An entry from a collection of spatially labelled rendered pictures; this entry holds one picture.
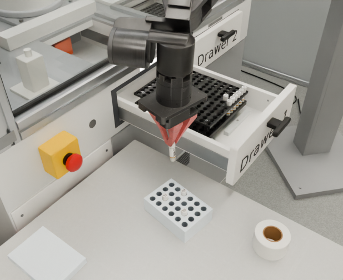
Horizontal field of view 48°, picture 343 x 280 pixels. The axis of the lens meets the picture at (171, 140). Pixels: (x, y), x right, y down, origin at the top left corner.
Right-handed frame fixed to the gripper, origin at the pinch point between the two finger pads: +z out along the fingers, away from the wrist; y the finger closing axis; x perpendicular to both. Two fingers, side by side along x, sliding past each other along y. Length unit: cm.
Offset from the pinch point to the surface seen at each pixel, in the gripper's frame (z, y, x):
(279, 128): 5.7, -25.0, 7.5
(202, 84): 7.4, -27.1, -17.0
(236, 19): 6, -62, -35
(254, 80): 95, -166, -88
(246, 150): 8.0, -16.3, 5.9
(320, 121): 68, -122, -20
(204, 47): 8, -43, -32
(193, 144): 10.8, -11.6, -4.6
